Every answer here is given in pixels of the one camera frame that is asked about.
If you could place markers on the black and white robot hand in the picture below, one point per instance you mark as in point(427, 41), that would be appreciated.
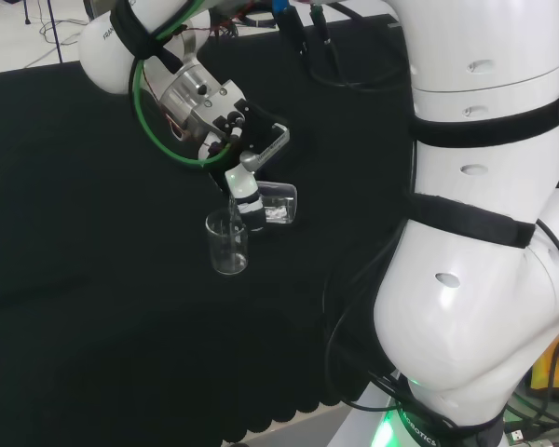
point(241, 186)

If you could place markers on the clear glass beaker with graduations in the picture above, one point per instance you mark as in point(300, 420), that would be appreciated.
point(279, 207)

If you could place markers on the black bench cloth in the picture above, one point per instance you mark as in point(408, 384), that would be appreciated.
point(98, 279)

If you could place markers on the dark tripod pole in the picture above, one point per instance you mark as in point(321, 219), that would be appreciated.
point(53, 32)

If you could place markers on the yellow stop button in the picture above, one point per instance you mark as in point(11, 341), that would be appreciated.
point(556, 363)

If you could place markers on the silver wrist camera, black mount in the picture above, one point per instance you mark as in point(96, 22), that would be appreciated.
point(265, 144)

